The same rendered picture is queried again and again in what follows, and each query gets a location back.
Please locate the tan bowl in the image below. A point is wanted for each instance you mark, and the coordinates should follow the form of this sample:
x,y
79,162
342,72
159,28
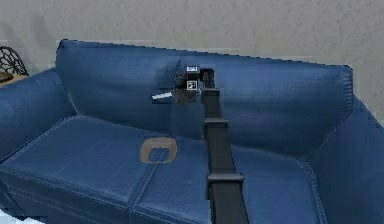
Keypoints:
x,y
147,151

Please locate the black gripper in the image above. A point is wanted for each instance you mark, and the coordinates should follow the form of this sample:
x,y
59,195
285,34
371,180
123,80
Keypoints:
x,y
184,93

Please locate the light wooden side table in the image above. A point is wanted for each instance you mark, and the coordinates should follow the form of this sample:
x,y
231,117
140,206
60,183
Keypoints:
x,y
10,79

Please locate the blue leather sofa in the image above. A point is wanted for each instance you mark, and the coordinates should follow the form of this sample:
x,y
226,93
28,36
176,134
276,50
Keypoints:
x,y
100,140

